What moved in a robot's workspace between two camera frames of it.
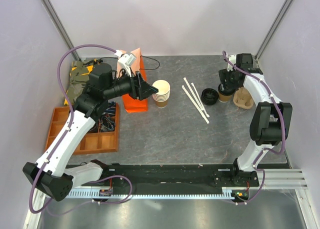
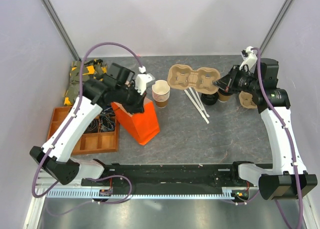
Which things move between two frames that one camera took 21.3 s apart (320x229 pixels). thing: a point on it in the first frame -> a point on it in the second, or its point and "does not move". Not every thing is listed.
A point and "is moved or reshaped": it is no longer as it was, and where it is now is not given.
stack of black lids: x=209 y=96 does not move
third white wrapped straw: x=206 y=113 does not move
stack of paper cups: x=161 y=97 does not move
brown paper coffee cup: x=223 y=98 does not move
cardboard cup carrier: x=243 y=99 -> x=182 y=76
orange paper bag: x=132 y=105 is moved or reshaped
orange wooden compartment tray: x=92 y=143 does not move
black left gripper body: x=134 y=89 -> x=130 y=98
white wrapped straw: x=193 y=104 does not move
